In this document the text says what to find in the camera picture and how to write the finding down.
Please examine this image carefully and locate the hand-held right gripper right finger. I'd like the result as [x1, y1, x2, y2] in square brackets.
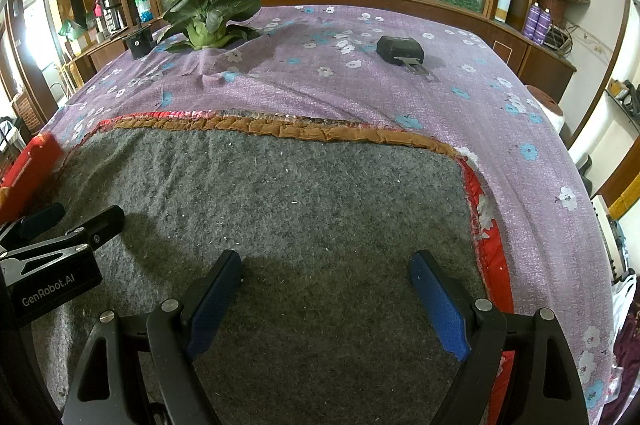
[409, 249, 591, 425]

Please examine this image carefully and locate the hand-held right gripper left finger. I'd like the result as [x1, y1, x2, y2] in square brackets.
[60, 249, 244, 425]

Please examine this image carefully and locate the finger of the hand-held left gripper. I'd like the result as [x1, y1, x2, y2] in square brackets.
[0, 205, 126, 274]
[0, 204, 66, 252]

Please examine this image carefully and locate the grey felt mat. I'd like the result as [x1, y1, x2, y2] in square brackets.
[30, 111, 517, 425]

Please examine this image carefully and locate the wooden side counter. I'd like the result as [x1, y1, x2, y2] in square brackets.
[62, 22, 168, 81]

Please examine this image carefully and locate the black cylinder holder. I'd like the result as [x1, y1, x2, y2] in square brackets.
[122, 26, 152, 61]

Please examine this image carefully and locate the white plastic bag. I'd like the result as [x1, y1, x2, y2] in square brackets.
[606, 274, 639, 332]

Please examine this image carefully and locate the green plastic bag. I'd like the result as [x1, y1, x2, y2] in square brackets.
[58, 19, 87, 40]

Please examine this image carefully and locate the black thermos pot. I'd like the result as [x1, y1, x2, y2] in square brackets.
[99, 0, 126, 35]

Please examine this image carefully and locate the green bok choy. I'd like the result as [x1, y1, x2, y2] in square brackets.
[162, 0, 263, 52]

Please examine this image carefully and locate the purple floral cloth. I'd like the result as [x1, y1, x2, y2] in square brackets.
[37, 2, 622, 425]

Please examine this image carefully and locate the small black device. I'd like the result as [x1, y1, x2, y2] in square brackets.
[376, 35, 431, 77]

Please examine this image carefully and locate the brown wicker basket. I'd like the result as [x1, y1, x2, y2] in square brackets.
[539, 0, 594, 27]

